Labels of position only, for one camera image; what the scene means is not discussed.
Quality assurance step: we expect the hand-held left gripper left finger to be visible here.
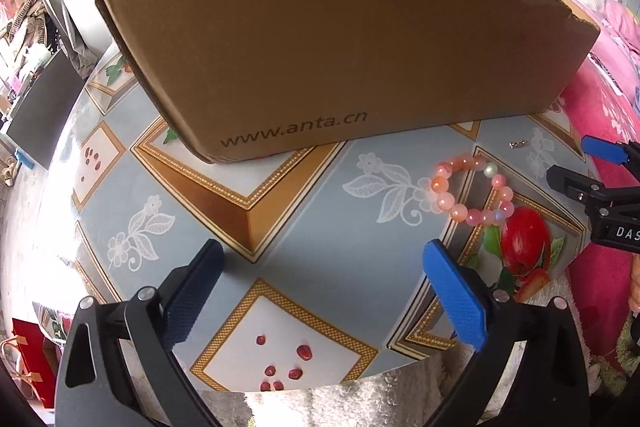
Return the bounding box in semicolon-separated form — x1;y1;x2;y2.
52;238;227;427

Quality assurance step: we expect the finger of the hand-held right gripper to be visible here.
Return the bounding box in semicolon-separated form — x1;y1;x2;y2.
582;135;640;180
546;163;640;208

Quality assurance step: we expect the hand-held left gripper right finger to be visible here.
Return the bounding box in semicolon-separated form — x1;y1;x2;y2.
422;238;594;427

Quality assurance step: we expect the pink orange bead bracelet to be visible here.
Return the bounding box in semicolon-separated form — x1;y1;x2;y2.
429;155;516;229

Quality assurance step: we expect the brown cardboard box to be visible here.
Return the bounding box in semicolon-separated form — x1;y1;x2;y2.
95;0;601;166

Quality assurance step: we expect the person's right hand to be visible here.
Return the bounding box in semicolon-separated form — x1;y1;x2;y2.
627;256;640;314

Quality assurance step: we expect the pink floral blanket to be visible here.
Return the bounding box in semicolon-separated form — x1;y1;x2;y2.
550;0;640;358

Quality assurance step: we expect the patterned tablecloth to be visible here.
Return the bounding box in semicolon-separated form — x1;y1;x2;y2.
30;42;601;395

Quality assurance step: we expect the red gift bag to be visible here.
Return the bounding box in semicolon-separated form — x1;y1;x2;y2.
0;318;59;411

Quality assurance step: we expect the dark flat board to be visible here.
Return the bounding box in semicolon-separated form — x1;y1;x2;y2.
5;49;89;170

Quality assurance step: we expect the pile of clothes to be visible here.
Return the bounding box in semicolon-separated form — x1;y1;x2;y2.
0;0;67;108

